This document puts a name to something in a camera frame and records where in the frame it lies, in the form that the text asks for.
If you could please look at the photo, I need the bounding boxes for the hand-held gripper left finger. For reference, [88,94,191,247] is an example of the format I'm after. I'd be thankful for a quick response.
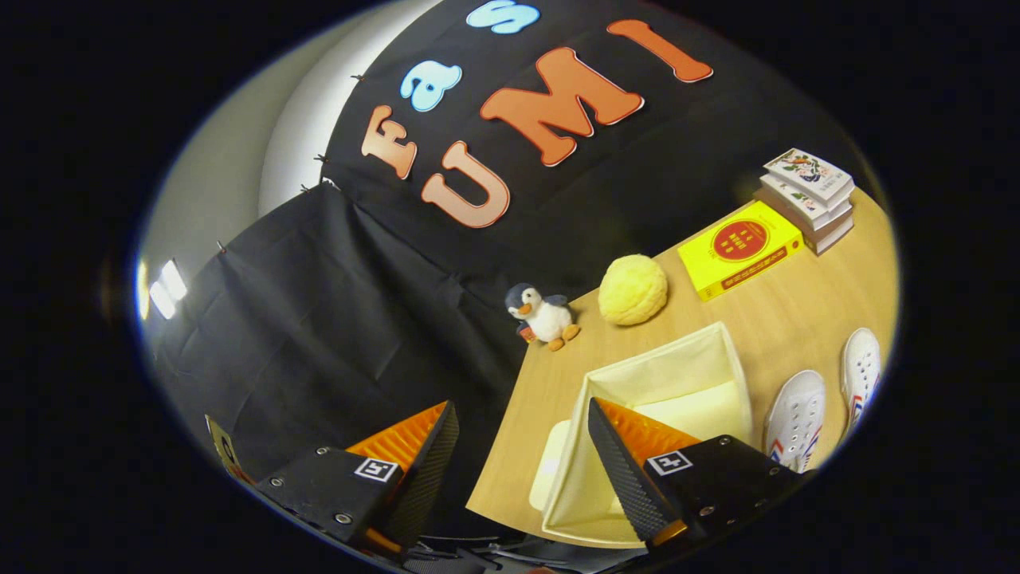
[253,400,461,559]

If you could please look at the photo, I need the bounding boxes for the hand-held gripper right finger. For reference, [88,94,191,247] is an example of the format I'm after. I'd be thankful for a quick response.
[587,397,806,551]

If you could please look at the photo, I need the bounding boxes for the beige fabric storage box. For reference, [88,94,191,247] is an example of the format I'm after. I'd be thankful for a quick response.
[540,321,754,549]

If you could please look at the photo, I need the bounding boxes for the white canvas shoe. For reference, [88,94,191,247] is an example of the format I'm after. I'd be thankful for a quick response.
[839,327,882,435]
[763,369,827,473]

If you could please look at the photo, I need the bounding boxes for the penguin plush toy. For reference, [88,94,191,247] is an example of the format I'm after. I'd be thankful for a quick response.
[504,282,582,352]

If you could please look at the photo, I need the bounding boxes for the yellow round plush bun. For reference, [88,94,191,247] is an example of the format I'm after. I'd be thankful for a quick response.
[598,254,669,327]

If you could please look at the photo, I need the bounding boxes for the yellow book with red circle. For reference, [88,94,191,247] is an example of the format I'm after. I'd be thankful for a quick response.
[677,199,804,303]

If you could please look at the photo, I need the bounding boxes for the brown cover book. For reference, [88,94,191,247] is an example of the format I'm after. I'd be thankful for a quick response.
[753,188,855,256]

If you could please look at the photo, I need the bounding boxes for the white illustrated cover book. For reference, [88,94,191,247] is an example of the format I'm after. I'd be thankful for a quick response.
[763,147,856,210]

